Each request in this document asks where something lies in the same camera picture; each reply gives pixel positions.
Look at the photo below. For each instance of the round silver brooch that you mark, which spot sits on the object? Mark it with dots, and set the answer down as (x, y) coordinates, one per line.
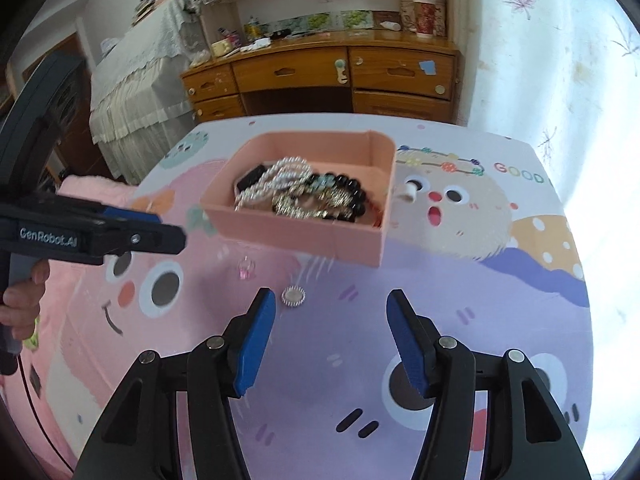
(293, 296)

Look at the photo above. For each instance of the black oblong object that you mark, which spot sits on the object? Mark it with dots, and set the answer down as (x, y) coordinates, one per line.
(280, 34)

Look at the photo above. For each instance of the person's left hand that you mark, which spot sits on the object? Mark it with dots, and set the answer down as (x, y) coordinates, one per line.
(22, 305)

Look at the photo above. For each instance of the wooden desk with drawers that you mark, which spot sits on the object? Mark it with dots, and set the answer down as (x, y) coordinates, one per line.
(295, 72)

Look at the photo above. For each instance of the stack of books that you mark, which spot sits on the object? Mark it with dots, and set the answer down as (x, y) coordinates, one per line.
(157, 2)

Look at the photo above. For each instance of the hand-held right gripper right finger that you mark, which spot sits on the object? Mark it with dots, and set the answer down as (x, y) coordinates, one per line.
(407, 345)

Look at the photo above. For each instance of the rose gold red bangle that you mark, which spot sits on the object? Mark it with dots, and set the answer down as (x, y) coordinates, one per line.
(375, 215)

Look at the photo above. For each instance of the white crumpled paper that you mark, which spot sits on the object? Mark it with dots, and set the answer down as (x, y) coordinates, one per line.
(255, 44)

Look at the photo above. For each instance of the blue sticker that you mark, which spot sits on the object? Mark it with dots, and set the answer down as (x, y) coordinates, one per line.
(426, 68)

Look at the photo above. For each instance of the green hook on drawer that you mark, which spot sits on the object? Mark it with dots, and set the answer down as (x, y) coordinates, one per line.
(342, 72)

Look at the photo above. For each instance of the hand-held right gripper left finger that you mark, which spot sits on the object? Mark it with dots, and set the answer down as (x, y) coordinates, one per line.
(255, 340)

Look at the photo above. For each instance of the white tube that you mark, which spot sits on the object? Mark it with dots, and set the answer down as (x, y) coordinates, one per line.
(389, 26)

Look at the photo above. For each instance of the bed with white lace cover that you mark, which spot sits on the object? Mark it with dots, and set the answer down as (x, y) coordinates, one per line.
(135, 95)

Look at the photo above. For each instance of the red and white paper cup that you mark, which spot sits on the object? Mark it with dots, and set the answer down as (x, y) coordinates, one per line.
(424, 19)

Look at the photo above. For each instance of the strip of painted pictures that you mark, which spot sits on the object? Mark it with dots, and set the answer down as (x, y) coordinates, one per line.
(320, 21)

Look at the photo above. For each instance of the pink plastic storage box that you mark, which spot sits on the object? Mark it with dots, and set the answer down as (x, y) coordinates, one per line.
(300, 240)

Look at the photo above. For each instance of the patterned gift box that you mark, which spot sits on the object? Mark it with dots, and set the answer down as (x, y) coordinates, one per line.
(406, 12)

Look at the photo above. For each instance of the clear plastic bag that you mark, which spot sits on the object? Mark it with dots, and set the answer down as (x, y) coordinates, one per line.
(200, 59)

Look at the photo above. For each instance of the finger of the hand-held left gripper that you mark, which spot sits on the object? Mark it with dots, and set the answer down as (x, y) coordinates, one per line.
(150, 240)
(130, 216)

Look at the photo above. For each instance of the white leaf print curtain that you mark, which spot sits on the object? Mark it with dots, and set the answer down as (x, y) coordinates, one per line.
(550, 60)

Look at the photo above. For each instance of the glass pen holder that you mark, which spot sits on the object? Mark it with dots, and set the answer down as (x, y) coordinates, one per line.
(251, 30)

